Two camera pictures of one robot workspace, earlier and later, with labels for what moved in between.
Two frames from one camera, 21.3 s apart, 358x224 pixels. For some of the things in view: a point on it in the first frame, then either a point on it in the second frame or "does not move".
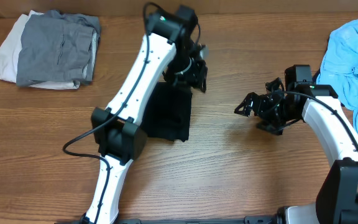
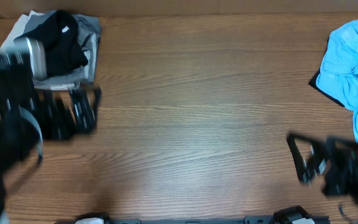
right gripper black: x=261 y=102 → x=342 y=153
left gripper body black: x=182 y=70 → x=51 y=121
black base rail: x=252 y=219 does not move
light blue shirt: x=350 y=66 does not move
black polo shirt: x=168 y=114 → x=59 y=36
